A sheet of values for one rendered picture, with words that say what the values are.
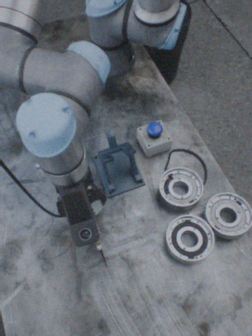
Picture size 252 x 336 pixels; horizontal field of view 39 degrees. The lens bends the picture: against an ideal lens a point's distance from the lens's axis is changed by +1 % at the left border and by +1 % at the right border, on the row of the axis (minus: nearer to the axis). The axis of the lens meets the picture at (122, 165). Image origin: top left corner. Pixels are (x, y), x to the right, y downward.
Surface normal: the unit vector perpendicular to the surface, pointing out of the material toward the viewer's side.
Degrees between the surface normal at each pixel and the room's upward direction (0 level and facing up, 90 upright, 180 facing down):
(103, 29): 90
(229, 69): 0
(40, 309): 0
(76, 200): 34
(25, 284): 0
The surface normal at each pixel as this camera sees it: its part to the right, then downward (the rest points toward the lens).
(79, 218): 0.14, 0.04
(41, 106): -0.07, -0.44
